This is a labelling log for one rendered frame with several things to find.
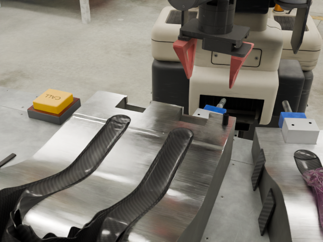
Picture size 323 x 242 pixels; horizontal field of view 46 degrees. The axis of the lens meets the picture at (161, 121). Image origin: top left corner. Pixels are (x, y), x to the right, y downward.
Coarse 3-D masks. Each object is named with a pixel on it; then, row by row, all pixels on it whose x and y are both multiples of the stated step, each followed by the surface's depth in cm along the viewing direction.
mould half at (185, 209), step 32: (96, 96) 69; (64, 128) 61; (96, 128) 61; (128, 128) 61; (160, 128) 60; (192, 128) 60; (224, 128) 60; (32, 160) 54; (64, 160) 55; (128, 160) 55; (192, 160) 55; (224, 160) 60; (64, 192) 45; (96, 192) 47; (128, 192) 49; (192, 192) 50; (32, 224) 39; (64, 224) 39; (160, 224) 40; (192, 224) 44
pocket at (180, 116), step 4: (180, 112) 66; (176, 116) 64; (180, 116) 66; (184, 116) 66; (188, 116) 66; (192, 116) 66; (176, 120) 65; (180, 120) 67; (184, 120) 67; (188, 120) 66; (192, 120) 66; (196, 120) 66; (200, 120) 65; (204, 120) 65; (196, 124) 66; (200, 124) 66; (204, 124) 66
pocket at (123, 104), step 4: (124, 100) 69; (120, 104) 68; (124, 104) 70; (128, 104) 69; (132, 104) 69; (136, 104) 69; (120, 108) 68; (124, 108) 70; (128, 108) 70; (132, 108) 70; (136, 108) 69; (140, 108) 69; (144, 108) 68; (140, 112) 69
